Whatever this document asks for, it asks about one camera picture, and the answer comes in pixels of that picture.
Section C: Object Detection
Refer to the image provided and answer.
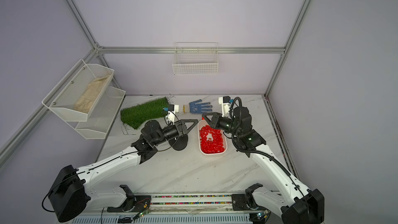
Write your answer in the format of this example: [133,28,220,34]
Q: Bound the white tray of sleeves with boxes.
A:
[198,119,228,156]

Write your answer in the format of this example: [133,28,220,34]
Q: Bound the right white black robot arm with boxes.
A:
[202,97,325,224]

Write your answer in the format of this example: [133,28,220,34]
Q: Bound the upper white mesh shelf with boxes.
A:
[41,60,114,122]

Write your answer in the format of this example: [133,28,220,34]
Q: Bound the blue dotted work glove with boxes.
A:
[183,99,212,115]

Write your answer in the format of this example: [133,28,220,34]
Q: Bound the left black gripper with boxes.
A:
[153,120,199,147]

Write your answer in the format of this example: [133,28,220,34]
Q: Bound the beige cloth in shelf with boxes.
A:
[73,75,110,114]

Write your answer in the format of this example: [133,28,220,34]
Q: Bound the black round screw base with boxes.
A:
[169,134,189,151]

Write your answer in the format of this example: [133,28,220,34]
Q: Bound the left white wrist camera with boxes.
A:
[163,104,179,125]

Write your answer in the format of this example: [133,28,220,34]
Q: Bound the white wire wall basket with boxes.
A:
[172,42,219,76]

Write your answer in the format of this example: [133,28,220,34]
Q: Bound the green artificial grass mat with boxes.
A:
[120,97,169,130]

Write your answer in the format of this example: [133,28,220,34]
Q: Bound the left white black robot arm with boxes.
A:
[45,119,198,223]

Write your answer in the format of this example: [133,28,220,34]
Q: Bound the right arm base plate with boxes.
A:
[231,194,269,212]

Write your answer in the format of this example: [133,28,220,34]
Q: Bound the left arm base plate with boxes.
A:
[106,195,152,213]

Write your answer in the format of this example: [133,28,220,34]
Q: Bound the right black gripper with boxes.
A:
[204,112,243,137]

